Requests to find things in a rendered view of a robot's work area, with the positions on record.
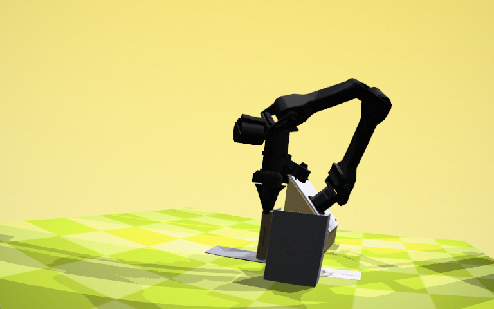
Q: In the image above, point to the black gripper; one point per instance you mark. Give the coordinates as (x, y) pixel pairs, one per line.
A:
(270, 177)

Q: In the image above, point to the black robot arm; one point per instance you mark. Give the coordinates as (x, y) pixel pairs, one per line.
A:
(295, 109)

